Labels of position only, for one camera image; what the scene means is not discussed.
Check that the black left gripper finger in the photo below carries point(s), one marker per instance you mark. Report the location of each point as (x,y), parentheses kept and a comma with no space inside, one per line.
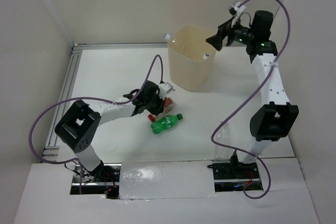
(153,109)
(162,108)

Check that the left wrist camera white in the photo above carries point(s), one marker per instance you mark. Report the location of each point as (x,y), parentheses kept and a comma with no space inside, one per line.
(164,89)

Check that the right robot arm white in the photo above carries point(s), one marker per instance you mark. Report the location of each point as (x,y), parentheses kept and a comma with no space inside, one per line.
(276,116)

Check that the beige plastic bin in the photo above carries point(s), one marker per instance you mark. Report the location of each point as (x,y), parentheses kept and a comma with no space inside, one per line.
(187,73)

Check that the clear bottle blue-white cap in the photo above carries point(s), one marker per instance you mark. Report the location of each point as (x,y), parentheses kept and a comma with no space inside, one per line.
(223,137)

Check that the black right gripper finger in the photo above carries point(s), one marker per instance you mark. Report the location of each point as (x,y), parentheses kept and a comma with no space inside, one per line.
(216,41)
(225,28)

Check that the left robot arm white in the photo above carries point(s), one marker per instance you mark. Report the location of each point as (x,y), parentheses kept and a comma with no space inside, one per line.
(80,123)

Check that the green plastic bottle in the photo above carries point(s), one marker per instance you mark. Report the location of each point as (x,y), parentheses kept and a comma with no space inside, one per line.
(165,123)

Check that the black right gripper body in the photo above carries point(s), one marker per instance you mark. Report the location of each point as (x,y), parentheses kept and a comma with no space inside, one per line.
(240,33)

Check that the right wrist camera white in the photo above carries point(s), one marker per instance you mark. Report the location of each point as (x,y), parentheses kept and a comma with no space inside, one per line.
(236,9)

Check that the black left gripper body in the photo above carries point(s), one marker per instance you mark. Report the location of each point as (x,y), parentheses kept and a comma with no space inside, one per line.
(155,101)

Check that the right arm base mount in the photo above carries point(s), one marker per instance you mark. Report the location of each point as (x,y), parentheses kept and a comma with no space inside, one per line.
(234,175)

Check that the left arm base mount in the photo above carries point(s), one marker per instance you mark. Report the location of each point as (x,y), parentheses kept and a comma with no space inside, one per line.
(105,182)

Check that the red cap label bottle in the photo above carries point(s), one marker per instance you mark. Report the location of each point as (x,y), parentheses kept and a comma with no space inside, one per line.
(169,105)

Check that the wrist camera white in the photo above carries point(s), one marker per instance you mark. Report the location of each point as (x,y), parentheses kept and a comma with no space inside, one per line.
(164,89)
(236,9)

